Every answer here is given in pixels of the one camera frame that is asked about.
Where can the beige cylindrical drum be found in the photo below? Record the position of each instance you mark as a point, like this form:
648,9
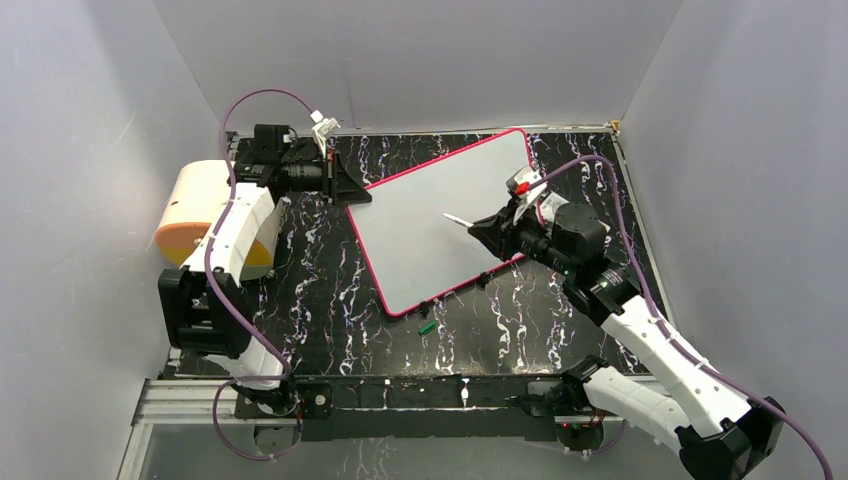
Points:
195,203

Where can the green marker cap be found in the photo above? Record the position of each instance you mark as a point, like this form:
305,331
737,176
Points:
429,327

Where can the black whiteboard clip right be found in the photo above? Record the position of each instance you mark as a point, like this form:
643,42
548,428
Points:
482,280

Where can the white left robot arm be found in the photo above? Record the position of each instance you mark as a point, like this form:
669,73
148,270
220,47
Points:
220,228

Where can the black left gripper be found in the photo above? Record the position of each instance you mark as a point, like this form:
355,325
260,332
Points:
345,188

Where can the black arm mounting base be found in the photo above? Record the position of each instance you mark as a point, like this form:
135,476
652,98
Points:
530,407

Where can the pink framed whiteboard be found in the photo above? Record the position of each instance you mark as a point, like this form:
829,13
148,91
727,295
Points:
415,254

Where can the white printed plastic package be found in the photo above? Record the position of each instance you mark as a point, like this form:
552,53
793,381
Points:
549,207

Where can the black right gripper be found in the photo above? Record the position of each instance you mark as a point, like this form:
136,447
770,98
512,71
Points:
498,233

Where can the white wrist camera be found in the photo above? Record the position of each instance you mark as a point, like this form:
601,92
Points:
322,129
526,187

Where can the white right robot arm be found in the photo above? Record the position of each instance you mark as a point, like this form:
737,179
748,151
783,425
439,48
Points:
716,432

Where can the black whiteboard clip left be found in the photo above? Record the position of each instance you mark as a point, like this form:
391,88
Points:
424,309

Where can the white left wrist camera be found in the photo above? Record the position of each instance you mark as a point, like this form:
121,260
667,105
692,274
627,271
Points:
322,129

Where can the green white marker pen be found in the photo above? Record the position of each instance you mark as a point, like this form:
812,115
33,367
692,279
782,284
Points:
457,220

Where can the black whiteboard clip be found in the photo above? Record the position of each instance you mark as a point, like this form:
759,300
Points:
482,280
424,309

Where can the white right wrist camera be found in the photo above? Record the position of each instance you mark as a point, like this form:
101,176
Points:
526,187

